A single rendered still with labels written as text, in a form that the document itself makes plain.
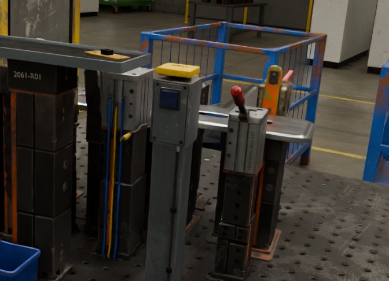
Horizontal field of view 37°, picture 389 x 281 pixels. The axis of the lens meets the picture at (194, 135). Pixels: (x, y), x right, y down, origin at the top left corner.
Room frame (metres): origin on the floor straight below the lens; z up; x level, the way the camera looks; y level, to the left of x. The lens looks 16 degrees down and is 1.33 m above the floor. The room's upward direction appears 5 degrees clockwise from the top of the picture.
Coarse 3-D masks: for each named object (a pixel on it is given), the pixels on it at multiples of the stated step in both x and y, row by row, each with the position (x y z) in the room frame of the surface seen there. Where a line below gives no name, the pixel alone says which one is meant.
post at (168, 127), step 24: (192, 96) 0.95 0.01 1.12; (168, 120) 0.95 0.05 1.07; (192, 120) 0.97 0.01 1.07; (168, 144) 0.95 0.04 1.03; (192, 144) 1.00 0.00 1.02; (168, 168) 0.96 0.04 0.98; (168, 192) 0.96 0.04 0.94; (168, 216) 0.95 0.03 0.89; (168, 240) 0.95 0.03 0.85; (168, 264) 0.95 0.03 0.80
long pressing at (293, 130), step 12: (84, 108) 1.30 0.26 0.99; (204, 108) 1.36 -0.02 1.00; (216, 108) 1.37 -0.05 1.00; (204, 120) 1.23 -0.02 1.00; (216, 120) 1.26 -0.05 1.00; (276, 120) 1.30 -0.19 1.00; (288, 120) 1.31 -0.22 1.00; (300, 120) 1.32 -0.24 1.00; (276, 132) 1.18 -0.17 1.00; (288, 132) 1.20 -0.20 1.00; (300, 132) 1.21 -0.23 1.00; (312, 132) 1.24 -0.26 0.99
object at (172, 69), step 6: (162, 66) 0.97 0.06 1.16; (168, 66) 0.98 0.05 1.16; (174, 66) 0.98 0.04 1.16; (180, 66) 0.99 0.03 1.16; (186, 66) 0.99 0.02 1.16; (192, 66) 1.00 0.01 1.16; (198, 66) 1.00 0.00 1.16; (156, 72) 0.96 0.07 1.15; (162, 72) 0.96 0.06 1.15; (168, 72) 0.96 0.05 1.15; (174, 72) 0.96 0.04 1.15; (180, 72) 0.95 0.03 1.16; (186, 72) 0.95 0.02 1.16; (192, 72) 0.96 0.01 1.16; (198, 72) 1.00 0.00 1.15; (174, 78) 0.97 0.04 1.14; (180, 78) 0.97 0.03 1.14
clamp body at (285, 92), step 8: (264, 80) 1.48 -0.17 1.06; (264, 88) 1.41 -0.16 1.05; (288, 88) 1.42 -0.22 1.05; (280, 96) 1.40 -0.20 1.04; (288, 96) 1.44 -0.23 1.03; (256, 104) 1.42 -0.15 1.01; (280, 104) 1.40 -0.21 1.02; (288, 104) 1.48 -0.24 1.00; (280, 112) 1.40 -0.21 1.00; (288, 112) 1.49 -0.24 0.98; (256, 192) 1.42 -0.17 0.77; (280, 208) 1.50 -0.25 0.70
